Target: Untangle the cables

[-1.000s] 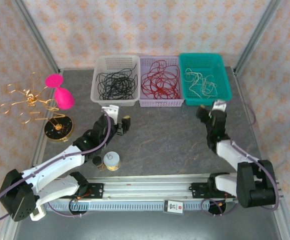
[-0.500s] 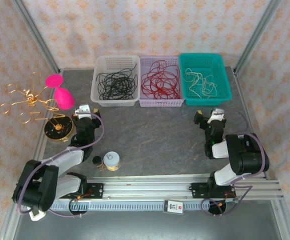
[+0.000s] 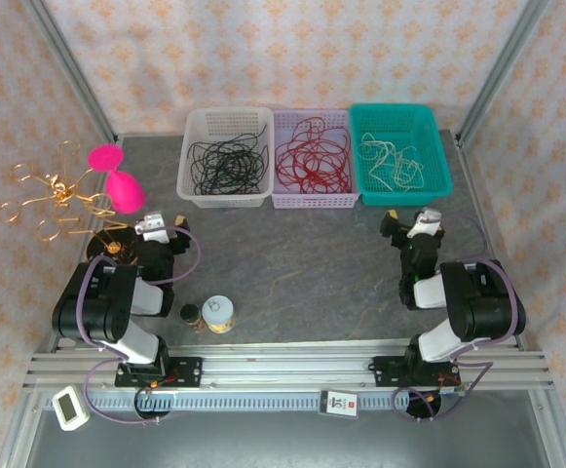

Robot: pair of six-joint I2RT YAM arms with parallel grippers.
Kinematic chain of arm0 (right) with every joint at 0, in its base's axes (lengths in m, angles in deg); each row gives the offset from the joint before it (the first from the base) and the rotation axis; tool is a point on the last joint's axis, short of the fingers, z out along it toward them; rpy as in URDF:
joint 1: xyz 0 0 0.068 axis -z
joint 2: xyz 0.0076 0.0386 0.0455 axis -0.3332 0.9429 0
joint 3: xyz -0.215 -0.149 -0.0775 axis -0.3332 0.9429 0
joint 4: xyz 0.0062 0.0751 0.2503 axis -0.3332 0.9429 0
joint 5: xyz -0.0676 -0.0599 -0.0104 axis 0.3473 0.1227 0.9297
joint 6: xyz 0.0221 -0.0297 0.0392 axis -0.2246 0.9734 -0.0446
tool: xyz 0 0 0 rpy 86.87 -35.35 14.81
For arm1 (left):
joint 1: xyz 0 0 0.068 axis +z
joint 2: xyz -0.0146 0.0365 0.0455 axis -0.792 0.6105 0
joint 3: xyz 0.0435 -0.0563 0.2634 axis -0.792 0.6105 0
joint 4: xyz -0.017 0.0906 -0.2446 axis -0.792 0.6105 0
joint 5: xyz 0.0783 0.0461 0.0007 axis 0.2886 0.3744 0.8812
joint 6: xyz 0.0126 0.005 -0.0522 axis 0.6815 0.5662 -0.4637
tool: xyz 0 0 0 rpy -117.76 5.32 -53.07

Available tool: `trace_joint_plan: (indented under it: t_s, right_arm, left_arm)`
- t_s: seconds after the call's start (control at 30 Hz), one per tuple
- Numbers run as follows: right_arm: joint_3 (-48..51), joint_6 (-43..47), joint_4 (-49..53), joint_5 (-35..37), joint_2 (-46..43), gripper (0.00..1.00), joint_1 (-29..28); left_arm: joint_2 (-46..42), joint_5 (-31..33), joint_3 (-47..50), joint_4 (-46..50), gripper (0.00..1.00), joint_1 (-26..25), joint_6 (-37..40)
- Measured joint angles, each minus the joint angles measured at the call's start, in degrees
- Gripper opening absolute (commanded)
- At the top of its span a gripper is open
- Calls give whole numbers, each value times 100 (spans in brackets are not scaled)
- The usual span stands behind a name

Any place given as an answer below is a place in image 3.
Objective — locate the white digital timer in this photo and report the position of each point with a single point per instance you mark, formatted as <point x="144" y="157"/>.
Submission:
<point x="70" y="408"/>

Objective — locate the aluminium frame post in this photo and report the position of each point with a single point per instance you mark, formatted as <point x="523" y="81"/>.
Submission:
<point x="504" y="63"/>
<point x="70" y="63"/>

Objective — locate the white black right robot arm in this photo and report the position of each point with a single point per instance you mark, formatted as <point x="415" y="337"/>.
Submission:
<point x="482" y="302"/>

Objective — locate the label card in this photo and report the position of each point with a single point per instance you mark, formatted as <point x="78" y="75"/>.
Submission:
<point x="338" y="404"/>

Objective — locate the teal plastic basket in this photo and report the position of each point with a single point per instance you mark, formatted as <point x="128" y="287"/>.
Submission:
<point x="409" y="117"/>

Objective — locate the lilac plastic basket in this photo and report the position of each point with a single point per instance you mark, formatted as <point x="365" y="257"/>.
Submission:
<point x="307" y="200"/>

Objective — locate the white plastic basket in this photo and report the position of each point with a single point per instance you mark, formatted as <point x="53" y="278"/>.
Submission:
<point x="224" y="122"/>

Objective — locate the small dark jar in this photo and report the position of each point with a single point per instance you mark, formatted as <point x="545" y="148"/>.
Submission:
<point x="191" y="318"/>

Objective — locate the tin can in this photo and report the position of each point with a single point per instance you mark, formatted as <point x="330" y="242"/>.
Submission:
<point x="218" y="314"/>

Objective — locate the pink hourglass-shaped object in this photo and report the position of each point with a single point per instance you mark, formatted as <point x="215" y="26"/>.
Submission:
<point x="124" y="192"/>

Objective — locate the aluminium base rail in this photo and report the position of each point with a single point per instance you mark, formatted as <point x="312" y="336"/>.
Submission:
<point x="287" y="370"/>

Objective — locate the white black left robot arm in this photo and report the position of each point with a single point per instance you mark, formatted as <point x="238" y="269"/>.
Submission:
<point x="102" y="307"/>

